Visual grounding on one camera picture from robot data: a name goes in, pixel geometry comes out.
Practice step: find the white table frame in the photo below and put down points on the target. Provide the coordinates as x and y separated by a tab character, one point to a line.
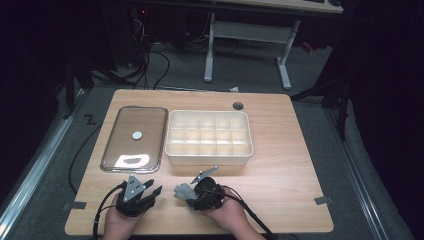
250	31

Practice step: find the person's right hand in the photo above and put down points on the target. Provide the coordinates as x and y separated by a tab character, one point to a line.
230	213

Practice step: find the small red object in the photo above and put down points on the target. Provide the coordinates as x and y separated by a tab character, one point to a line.
307	47

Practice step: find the grey tape strip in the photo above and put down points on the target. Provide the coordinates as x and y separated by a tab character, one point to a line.
323	200
75	205

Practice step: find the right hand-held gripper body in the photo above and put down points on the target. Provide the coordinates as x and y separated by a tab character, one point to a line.
210	195

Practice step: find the white compartment storage box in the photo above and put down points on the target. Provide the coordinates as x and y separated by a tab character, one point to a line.
208	160

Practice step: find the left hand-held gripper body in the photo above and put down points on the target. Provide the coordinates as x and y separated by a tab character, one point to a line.
133	205

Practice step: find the silver floor rail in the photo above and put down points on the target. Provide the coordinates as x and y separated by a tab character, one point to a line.
36	166
358	173

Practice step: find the black metal stand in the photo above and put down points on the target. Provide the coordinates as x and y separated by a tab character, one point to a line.
70	90
341	106

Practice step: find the crumpled white paper scrap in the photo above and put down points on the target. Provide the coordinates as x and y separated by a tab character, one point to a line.
234	89

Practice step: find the clear plastic box lid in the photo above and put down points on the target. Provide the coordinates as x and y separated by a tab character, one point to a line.
133	150

